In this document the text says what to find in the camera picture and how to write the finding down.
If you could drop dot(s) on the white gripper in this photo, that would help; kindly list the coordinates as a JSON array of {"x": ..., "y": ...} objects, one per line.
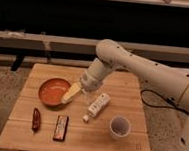
[{"x": 93, "y": 77}]

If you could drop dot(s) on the pale yellow sponge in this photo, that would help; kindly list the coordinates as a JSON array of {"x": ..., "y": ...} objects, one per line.
[{"x": 72, "y": 92}]

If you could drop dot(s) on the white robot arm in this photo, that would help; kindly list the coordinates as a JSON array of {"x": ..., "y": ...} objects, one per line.
[{"x": 170, "y": 82}]

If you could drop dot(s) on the orange ceramic bowl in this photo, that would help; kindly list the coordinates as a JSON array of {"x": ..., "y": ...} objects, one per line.
[{"x": 51, "y": 91}]

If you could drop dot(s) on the white ceramic cup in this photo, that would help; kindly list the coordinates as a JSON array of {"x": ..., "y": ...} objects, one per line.
[{"x": 119, "y": 127}]

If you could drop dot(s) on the wooden table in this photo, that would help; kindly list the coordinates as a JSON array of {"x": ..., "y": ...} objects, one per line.
[{"x": 124, "y": 91}]

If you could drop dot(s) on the brown chocolate bar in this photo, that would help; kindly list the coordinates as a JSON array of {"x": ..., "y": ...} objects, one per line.
[{"x": 61, "y": 128}]

